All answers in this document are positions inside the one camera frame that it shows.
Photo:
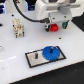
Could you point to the black peg base plate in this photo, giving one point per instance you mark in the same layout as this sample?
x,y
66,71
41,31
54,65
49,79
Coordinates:
x,y
40,59

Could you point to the red gear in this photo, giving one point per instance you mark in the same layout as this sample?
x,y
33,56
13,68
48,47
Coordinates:
x,y
54,28

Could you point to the blue gear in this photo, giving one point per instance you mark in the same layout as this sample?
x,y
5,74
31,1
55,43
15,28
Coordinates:
x,y
51,56

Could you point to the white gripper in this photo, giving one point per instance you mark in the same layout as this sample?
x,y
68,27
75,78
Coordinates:
x,y
63,16

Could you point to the beige electrical connector block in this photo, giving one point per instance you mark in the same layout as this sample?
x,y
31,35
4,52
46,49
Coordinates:
x,y
18,27

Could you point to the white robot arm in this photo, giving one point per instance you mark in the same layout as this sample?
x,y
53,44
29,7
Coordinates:
x,y
43,8

